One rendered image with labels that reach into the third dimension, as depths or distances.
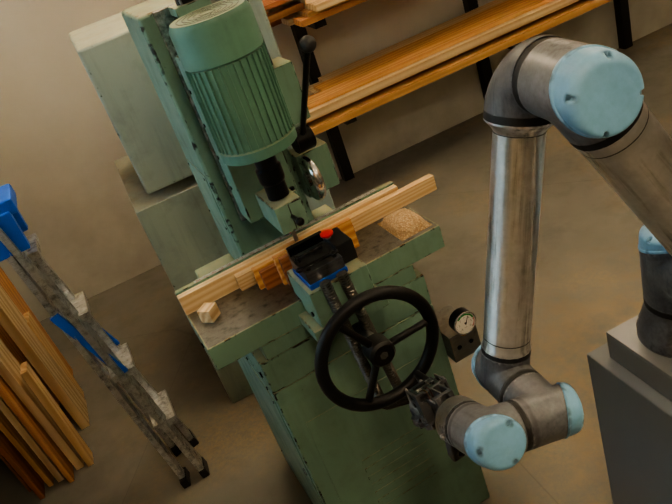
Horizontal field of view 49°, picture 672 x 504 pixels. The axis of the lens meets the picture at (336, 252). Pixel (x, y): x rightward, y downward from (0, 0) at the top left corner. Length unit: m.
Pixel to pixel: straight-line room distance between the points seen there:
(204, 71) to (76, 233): 2.63
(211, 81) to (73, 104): 2.39
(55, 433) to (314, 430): 1.38
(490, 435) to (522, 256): 0.30
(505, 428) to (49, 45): 3.06
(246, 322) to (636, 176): 0.87
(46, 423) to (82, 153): 1.53
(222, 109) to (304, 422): 0.75
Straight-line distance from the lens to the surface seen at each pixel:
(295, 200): 1.67
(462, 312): 1.79
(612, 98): 1.07
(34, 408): 2.91
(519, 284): 1.30
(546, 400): 1.32
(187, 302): 1.75
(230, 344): 1.62
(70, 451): 3.03
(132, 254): 4.15
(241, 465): 2.68
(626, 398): 1.79
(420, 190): 1.87
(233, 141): 1.58
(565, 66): 1.06
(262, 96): 1.55
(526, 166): 1.22
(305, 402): 1.77
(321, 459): 1.88
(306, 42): 1.51
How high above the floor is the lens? 1.76
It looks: 29 degrees down
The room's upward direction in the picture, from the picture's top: 20 degrees counter-clockwise
